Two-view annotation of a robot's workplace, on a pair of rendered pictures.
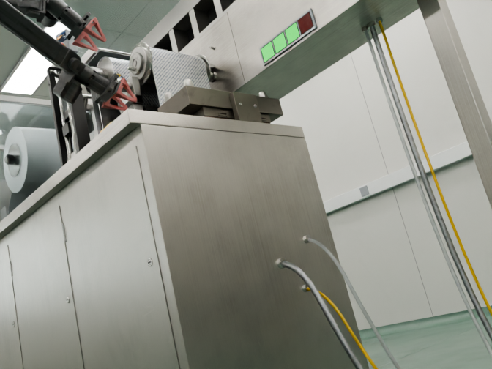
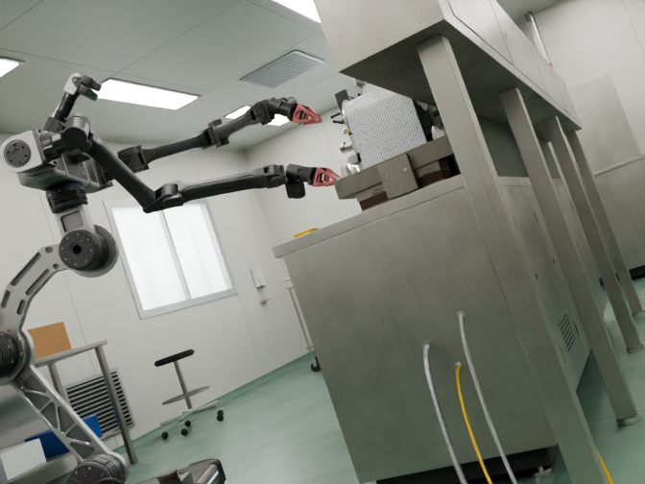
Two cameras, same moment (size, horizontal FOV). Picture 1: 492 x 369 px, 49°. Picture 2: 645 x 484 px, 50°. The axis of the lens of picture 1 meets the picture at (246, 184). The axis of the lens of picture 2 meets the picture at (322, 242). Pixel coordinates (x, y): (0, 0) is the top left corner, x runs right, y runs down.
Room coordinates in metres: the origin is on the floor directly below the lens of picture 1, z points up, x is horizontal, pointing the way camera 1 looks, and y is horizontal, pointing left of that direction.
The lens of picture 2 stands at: (0.62, -1.92, 0.70)
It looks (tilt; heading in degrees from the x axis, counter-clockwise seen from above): 4 degrees up; 70
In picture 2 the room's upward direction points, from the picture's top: 19 degrees counter-clockwise
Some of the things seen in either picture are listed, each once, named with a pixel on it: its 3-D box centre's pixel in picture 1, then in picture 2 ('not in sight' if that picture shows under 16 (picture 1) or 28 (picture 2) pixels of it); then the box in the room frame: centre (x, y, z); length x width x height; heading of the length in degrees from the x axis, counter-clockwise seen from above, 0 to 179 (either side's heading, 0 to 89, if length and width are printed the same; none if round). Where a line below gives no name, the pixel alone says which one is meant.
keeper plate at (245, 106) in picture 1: (247, 110); (397, 177); (1.60, -0.06, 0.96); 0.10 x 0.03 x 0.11; 134
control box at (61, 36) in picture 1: (65, 43); not in sight; (2.09, 0.62, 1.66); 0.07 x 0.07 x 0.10; 62
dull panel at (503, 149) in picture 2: not in sight; (520, 155); (2.68, 0.76, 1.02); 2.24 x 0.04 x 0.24; 44
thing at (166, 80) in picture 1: (186, 96); (390, 141); (1.72, 0.13, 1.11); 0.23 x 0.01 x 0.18; 134
